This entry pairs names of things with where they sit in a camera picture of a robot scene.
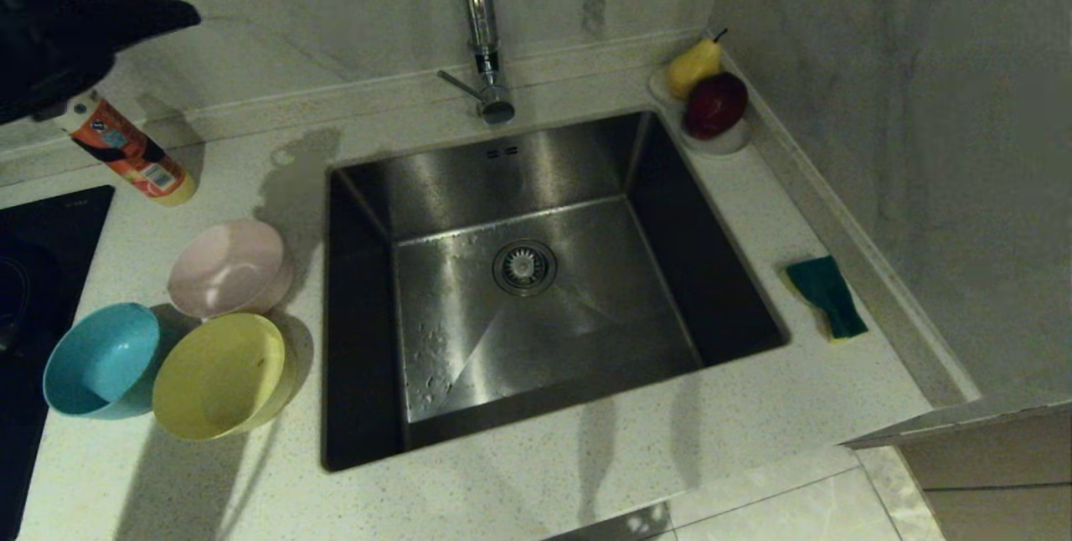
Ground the orange label dish soap bottle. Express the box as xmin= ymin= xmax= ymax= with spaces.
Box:
xmin=54 ymin=89 xmax=198 ymax=207

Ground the stainless steel sink basin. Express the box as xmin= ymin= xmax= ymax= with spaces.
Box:
xmin=321 ymin=110 xmax=791 ymax=473

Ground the green and yellow sponge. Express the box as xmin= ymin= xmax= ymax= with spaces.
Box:
xmin=786 ymin=255 xmax=870 ymax=341

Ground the black induction cooktop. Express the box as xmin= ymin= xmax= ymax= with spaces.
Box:
xmin=0 ymin=185 xmax=116 ymax=541

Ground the pink plastic bowl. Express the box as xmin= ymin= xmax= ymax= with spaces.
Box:
xmin=167 ymin=219 xmax=294 ymax=320

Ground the blue plastic bowl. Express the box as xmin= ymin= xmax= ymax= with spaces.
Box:
xmin=43 ymin=302 xmax=162 ymax=420

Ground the chrome faucet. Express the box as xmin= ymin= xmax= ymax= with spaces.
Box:
xmin=435 ymin=0 xmax=517 ymax=125

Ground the yellow plastic bowl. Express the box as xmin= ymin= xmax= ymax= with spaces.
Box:
xmin=152 ymin=312 xmax=296 ymax=441

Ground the round metal drain strainer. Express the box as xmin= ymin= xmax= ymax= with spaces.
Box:
xmin=492 ymin=240 xmax=559 ymax=298

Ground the yellow pear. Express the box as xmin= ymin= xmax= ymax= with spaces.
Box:
xmin=667 ymin=28 xmax=728 ymax=100

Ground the dark red apple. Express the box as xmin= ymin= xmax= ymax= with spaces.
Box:
xmin=685 ymin=71 xmax=750 ymax=140

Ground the small white dish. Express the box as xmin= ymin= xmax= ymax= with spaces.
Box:
xmin=648 ymin=65 xmax=752 ymax=156

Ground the beige wooden cabinet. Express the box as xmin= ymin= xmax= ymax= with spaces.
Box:
xmin=842 ymin=397 xmax=1072 ymax=541

